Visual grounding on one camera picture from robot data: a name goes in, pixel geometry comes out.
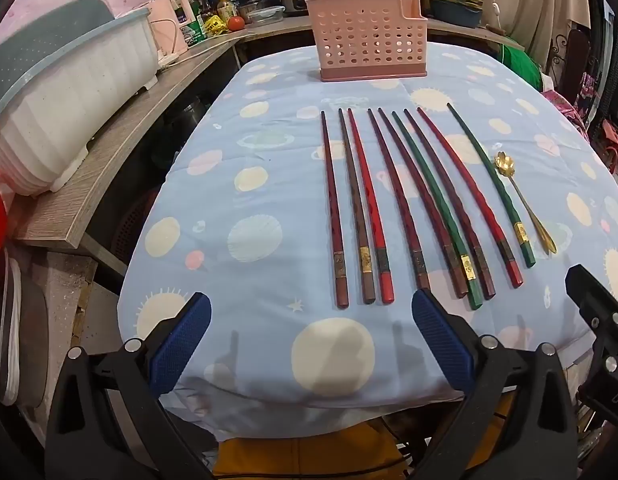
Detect beige curtain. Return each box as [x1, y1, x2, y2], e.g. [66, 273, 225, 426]
[468, 0, 590, 67]

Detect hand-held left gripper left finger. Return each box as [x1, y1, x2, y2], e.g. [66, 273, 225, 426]
[44, 291, 220, 480]

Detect blue basin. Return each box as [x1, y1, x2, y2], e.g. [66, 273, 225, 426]
[429, 0, 484, 29]

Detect blue planet print tablecloth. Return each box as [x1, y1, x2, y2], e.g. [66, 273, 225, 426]
[118, 45, 618, 433]

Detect white ribbed bin teal lid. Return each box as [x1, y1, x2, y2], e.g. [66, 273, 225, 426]
[0, 0, 160, 197]

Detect dark maroon chopstick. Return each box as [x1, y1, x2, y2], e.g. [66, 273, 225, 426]
[367, 108, 432, 293]
[404, 108, 497, 301]
[378, 107, 470, 299]

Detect clear plastic food container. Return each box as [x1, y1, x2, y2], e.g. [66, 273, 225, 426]
[248, 6, 286, 26]

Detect gold spoon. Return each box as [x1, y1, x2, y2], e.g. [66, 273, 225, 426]
[494, 151, 558, 255]

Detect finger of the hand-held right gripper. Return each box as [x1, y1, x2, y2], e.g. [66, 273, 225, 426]
[565, 263, 618, 376]

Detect pink kitchen appliance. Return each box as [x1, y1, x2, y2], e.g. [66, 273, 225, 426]
[148, 0, 190, 58]

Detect wooden counter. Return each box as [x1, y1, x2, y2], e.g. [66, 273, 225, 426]
[11, 12, 527, 261]

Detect pink perforated plastic basket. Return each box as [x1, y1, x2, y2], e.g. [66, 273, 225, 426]
[305, 0, 430, 83]

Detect dark red patterned chopstick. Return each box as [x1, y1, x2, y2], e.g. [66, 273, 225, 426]
[320, 110, 350, 310]

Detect grey shoe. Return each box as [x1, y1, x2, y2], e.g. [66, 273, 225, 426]
[0, 250, 50, 411]

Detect green chopstick gold band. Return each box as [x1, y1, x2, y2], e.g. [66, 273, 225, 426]
[392, 110, 484, 311]
[446, 102, 537, 269]

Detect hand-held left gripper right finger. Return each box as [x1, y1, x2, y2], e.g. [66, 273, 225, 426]
[410, 288, 580, 480]

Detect white power strip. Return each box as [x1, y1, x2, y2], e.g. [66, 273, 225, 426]
[156, 50, 190, 69]

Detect green bag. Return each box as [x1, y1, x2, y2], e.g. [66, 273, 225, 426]
[500, 42, 544, 92]

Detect brown chopstick gold band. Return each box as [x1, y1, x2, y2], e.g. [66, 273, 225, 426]
[337, 107, 376, 306]

